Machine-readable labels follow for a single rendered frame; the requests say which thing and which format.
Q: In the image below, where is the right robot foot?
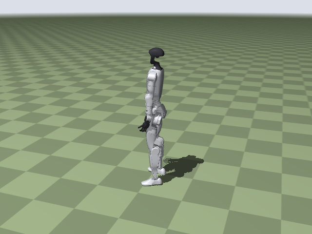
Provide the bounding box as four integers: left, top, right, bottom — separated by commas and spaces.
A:
148, 167, 166, 175

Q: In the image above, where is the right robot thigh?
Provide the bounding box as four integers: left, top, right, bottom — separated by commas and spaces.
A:
154, 110, 167, 146

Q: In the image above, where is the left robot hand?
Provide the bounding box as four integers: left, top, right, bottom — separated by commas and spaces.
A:
138, 116, 150, 132

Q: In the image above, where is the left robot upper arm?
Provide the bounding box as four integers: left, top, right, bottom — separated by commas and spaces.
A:
144, 72, 157, 100

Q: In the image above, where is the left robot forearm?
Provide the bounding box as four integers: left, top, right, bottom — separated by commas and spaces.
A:
145, 95, 153, 121

